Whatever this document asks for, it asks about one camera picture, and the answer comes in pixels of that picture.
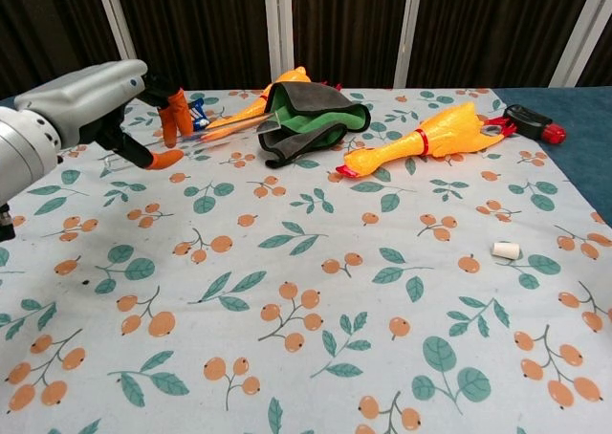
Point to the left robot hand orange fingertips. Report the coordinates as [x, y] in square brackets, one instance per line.
[91, 94]

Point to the white partition frame post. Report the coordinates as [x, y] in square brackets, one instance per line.
[408, 32]
[581, 32]
[277, 23]
[119, 23]

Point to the floral printed tablecloth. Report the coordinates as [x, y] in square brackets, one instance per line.
[334, 223]

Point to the green and grey cloth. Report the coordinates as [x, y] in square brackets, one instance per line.
[311, 114]

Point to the small white cylinder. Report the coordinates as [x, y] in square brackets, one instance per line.
[502, 251]

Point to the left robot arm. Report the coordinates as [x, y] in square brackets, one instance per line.
[24, 157]

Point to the yellow rubber chicken toy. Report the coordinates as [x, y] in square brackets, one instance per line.
[244, 111]
[411, 142]

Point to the blue cookie snack packet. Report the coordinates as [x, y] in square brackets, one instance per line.
[198, 114]

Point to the clear glass rod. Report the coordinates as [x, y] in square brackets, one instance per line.
[229, 130]

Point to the black device with red cap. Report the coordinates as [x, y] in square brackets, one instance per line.
[528, 121]

